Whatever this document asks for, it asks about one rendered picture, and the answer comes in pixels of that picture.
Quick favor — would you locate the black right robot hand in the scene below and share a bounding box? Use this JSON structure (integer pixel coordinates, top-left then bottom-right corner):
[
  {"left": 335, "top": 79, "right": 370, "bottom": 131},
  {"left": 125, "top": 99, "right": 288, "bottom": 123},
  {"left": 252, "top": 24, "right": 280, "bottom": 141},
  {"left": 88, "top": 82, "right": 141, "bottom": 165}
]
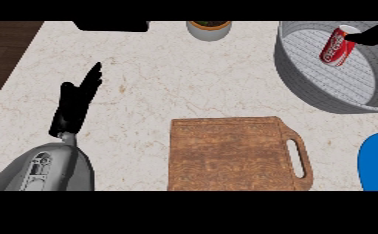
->
[{"left": 342, "top": 24, "right": 378, "bottom": 47}]

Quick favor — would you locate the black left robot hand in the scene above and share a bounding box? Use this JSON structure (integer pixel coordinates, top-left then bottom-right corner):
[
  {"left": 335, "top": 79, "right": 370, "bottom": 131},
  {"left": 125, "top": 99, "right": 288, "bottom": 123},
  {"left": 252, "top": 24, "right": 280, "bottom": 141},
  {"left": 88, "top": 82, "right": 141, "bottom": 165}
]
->
[{"left": 48, "top": 61, "right": 105, "bottom": 138}]

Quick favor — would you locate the red soda can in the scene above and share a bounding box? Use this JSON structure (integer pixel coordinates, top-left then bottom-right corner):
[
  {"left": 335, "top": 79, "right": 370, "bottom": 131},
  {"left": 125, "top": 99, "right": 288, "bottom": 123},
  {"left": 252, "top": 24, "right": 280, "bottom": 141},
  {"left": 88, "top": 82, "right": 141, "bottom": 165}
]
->
[{"left": 317, "top": 24, "right": 364, "bottom": 68}]

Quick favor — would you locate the grey woven basket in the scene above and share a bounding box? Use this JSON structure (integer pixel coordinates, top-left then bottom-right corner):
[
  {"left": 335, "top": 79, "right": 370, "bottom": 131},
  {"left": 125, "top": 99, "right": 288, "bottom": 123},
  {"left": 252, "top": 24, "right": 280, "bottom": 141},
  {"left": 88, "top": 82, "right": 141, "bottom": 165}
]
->
[{"left": 273, "top": 21, "right": 378, "bottom": 115}]

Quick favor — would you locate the brown wooden cutting board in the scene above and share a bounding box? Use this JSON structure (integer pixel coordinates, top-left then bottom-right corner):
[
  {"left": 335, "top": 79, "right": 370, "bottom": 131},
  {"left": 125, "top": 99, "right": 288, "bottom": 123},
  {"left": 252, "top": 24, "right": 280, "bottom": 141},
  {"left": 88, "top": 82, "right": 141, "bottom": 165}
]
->
[{"left": 165, "top": 115, "right": 316, "bottom": 192}]

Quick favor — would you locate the black appliance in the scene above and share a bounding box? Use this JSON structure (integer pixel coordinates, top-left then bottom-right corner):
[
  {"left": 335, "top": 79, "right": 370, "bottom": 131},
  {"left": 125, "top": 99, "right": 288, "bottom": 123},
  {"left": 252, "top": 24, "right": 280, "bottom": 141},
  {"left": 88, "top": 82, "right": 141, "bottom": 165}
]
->
[{"left": 72, "top": 21, "right": 150, "bottom": 33}]

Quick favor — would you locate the white plant pot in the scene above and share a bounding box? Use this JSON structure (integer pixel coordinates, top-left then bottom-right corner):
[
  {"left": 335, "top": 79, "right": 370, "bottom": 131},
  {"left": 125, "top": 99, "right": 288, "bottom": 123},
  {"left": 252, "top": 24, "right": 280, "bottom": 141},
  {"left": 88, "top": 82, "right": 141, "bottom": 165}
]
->
[{"left": 184, "top": 21, "right": 233, "bottom": 43}]

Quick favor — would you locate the blue round object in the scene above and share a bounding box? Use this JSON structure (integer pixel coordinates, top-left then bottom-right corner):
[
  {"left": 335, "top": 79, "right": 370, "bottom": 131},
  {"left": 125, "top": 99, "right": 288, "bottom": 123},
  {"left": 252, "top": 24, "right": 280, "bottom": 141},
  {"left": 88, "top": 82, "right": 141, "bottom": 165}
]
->
[{"left": 356, "top": 132, "right": 378, "bottom": 192}]

